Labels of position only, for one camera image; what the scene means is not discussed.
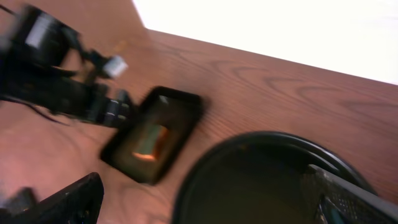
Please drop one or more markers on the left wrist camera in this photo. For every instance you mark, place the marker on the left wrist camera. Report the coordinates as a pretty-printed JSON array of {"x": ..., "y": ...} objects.
[{"x": 114, "y": 67}]

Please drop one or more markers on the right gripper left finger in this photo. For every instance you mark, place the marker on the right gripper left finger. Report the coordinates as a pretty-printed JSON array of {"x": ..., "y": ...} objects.
[{"x": 79, "y": 203}]

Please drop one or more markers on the orange green scrub sponge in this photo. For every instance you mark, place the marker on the orange green scrub sponge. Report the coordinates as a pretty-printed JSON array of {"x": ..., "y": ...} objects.
[{"x": 151, "y": 142}]

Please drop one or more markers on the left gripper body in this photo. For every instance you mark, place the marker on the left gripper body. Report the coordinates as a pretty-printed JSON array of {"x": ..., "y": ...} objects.
[{"x": 113, "y": 113}]

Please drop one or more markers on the black rectangular tray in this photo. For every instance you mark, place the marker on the black rectangular tray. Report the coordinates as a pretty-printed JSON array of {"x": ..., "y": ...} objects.
[{"x": 177, "y": 110}]

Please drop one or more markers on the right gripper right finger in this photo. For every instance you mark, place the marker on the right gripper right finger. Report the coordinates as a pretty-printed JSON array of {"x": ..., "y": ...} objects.
[{"x": 331, "y": 199}]

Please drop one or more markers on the black round tray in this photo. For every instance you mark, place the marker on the black round tray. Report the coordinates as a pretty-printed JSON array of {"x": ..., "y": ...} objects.
[{"x": 256, "y": 178}]

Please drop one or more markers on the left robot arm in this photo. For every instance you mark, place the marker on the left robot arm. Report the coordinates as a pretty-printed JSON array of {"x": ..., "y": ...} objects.
[{"x": 43, "y": 63}]

